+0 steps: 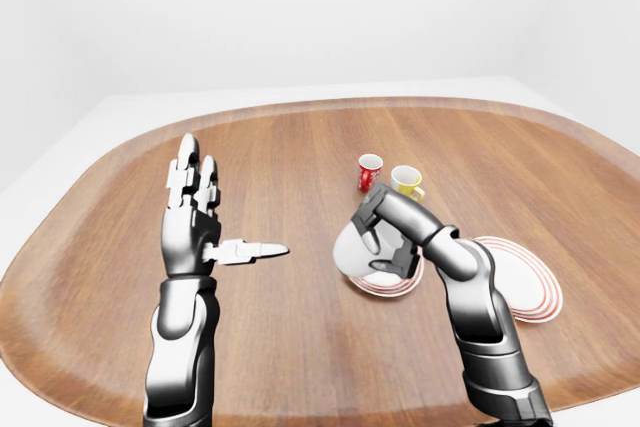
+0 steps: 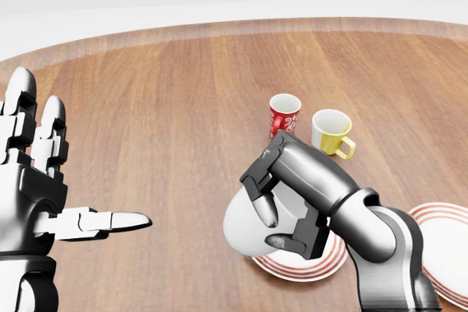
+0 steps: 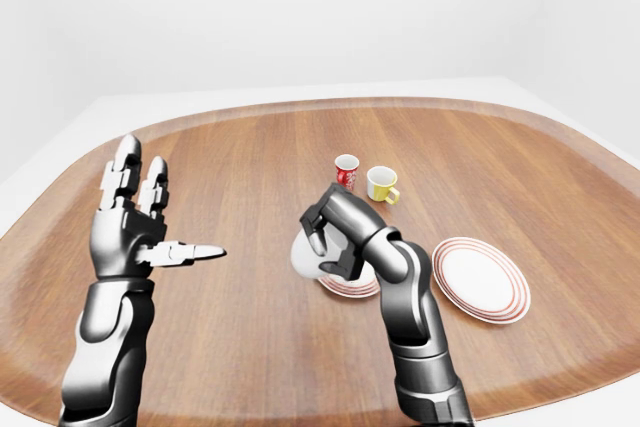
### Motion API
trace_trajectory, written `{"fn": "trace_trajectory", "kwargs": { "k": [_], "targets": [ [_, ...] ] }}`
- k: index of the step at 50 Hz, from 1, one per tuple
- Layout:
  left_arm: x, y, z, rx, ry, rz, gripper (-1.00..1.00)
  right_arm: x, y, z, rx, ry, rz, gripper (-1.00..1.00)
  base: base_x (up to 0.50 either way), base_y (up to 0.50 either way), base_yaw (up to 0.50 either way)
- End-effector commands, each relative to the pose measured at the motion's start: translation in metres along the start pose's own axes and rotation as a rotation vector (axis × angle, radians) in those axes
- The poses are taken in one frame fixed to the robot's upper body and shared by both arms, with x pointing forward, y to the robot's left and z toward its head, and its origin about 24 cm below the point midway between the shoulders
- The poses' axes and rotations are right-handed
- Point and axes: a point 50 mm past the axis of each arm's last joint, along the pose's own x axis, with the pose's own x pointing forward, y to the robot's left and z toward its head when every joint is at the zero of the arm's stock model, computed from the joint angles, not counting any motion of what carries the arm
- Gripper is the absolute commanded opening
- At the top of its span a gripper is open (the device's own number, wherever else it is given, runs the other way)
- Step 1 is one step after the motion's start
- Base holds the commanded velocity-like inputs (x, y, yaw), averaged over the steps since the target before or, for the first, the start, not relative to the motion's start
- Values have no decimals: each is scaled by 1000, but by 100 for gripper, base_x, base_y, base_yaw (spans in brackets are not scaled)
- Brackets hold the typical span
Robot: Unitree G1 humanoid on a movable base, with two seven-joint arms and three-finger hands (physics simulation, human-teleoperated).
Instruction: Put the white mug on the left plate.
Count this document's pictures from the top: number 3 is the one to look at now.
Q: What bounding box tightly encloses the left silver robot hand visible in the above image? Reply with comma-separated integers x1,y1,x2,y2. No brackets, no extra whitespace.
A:
88,133,228,280

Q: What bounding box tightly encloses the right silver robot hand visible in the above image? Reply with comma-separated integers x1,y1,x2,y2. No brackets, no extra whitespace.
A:
298,183,387,282

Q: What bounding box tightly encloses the white mug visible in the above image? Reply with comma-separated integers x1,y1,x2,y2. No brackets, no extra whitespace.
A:
290,223,352,281

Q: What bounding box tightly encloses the red patterned mug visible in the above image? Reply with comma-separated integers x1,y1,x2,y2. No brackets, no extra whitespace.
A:
334,154,361,193

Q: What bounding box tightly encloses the yellow mug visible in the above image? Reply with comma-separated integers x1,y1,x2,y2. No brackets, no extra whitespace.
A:
366,165,402,206

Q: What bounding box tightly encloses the red-ringed white plate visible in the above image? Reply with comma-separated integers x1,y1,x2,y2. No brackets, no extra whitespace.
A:
316,266,382,299
431,237,531,325

